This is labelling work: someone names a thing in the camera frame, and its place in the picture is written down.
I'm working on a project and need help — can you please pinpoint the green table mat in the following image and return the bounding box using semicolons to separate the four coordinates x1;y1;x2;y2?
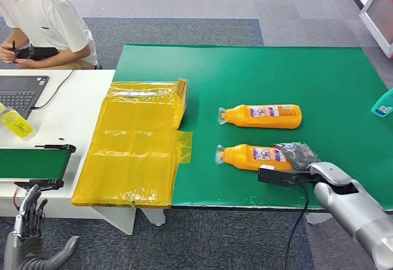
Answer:
112;44;393;212

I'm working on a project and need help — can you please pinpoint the teal plastic bottle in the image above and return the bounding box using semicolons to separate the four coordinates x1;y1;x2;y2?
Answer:
371;88;393;118

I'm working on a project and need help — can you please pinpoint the person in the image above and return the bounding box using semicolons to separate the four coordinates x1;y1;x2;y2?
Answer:
0;0;102;71

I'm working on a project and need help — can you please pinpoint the white framed display board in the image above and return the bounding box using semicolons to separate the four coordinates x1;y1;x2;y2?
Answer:
359;0;393;59

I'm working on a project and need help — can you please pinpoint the green conveyor belt device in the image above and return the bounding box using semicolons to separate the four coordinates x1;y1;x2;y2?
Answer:
0;144;77;191

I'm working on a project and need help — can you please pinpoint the white table leg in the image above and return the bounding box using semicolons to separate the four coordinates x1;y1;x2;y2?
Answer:
141;207;166;227
91;207;138;236
305;212;339;225

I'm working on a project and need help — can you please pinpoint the orange detergent bottle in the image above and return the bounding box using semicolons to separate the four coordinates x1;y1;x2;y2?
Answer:
218;104;302;130
215;144;294;172

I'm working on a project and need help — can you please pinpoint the red cable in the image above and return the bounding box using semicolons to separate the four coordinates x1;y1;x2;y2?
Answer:
12;186;21;213

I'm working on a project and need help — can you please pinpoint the person's left hand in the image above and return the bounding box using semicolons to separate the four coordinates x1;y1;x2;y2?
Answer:
14;56;36;70

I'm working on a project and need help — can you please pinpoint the person's right hand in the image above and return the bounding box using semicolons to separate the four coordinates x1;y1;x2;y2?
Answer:
0;42;17;64

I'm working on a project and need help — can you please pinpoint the dark grey laptop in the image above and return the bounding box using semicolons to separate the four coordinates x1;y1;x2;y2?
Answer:
0;75;50;120

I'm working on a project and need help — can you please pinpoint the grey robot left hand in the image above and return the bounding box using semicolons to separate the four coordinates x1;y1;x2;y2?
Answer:
3;184;79;270

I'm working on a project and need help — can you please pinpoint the clear bottle yellow label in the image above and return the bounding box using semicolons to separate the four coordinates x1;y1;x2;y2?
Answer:
0;102;38;141

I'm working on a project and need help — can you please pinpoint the black handheld controller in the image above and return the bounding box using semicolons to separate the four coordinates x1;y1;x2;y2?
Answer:
11;40;59;61

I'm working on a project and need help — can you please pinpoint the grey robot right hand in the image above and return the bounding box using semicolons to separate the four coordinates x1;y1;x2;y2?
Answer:
274;142;322;171

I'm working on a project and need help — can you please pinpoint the black right camera cable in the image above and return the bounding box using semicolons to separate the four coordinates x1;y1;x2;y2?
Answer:
283;182;309;270

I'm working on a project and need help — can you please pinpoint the black laptop cable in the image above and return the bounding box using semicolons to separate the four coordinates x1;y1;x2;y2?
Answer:
30;69;75;110

